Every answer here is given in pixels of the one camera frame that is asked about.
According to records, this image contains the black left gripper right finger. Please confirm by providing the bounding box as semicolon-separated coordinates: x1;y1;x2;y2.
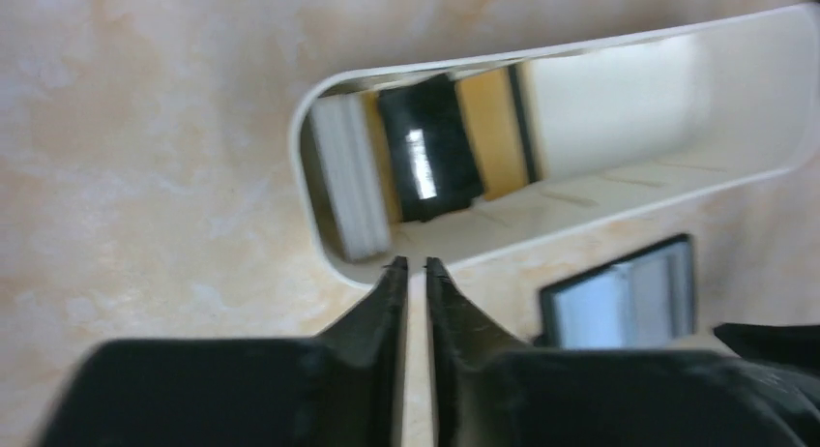
425;257;819;446

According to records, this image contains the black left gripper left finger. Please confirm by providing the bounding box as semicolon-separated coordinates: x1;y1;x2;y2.
37;256;408;446

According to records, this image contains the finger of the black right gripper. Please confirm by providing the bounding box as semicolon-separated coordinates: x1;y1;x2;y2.
713;323;819;373

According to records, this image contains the grey credit card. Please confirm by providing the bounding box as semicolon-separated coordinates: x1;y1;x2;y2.
551;254;677;349

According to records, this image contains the black credit card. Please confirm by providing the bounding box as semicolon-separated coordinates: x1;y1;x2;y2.
376;74;484;223

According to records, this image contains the white plastic tray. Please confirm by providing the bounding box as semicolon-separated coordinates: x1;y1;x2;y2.
288;3;819;285

